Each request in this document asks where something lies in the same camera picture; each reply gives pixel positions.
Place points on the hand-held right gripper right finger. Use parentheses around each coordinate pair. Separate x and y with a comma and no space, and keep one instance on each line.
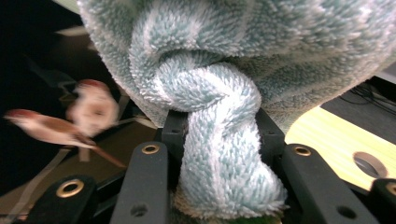
(271,140)

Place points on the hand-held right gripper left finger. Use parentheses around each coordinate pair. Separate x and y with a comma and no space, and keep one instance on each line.
(174,146)

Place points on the light green striped towel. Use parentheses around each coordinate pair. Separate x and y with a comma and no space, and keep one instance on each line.
(218,93)

